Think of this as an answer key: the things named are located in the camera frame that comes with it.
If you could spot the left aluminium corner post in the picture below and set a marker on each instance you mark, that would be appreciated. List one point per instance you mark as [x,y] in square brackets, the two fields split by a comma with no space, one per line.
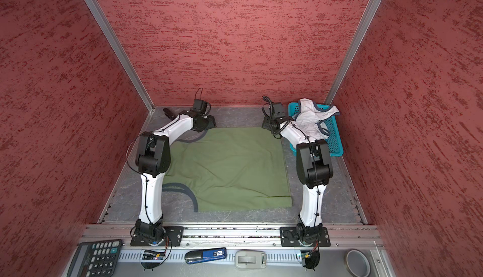
[107,29]

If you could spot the blue black utility knife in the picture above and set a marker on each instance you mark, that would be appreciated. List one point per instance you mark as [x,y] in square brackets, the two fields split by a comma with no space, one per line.
[205,255]

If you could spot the aluminium corner post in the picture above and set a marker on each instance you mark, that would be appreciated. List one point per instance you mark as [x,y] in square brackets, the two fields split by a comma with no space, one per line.
[107,29]
[358,37]

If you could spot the black calculator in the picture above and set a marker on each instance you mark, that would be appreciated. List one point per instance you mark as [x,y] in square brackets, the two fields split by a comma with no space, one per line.
[95,259]

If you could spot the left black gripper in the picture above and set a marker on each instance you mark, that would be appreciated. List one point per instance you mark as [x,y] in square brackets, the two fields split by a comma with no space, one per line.
[211,123]

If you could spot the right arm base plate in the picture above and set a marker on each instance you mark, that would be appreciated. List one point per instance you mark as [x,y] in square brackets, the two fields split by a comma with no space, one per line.
[290,237]

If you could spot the right aluminium corner post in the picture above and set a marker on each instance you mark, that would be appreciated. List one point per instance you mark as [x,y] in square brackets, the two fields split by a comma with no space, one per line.
[358,37]

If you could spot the teal plastic basket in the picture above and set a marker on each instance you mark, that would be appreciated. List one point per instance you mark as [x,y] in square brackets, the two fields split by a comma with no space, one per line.
[334,140]

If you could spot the left small circuit board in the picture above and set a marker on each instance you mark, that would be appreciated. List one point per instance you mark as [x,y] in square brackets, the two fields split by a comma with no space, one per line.
[156,256]

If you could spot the small circuit board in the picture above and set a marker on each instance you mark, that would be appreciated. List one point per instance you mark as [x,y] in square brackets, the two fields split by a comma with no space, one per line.
[306,254]
[156,256]

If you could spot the white grey-trimmed tank top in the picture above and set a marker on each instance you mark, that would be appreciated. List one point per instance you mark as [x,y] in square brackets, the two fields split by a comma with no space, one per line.
[311,119]

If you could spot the olive green tank top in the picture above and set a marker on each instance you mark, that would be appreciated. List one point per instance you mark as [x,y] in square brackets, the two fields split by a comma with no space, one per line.
[232,169]

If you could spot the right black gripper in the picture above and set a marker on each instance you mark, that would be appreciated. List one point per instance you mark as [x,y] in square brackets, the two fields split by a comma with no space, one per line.
[266,123]

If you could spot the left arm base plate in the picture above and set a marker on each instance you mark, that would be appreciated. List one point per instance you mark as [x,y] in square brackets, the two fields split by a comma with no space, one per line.
[171,236]

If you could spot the aluminium front rail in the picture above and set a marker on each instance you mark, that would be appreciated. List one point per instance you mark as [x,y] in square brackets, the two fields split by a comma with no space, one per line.
[241,236]

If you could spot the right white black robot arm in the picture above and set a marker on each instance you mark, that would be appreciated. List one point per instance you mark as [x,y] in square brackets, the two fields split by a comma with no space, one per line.
[313,167]

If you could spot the small black stapler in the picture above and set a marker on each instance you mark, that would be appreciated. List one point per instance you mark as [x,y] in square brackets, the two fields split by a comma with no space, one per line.
[169,114]

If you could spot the grey tape roll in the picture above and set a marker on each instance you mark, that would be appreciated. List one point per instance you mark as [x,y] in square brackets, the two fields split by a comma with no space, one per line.
[357,263]

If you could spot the right small circuit board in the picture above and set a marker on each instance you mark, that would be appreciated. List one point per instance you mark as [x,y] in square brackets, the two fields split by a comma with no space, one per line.
[306,254]

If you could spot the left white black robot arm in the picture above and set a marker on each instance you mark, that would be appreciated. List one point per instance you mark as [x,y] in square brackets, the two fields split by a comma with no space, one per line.
[153,160]

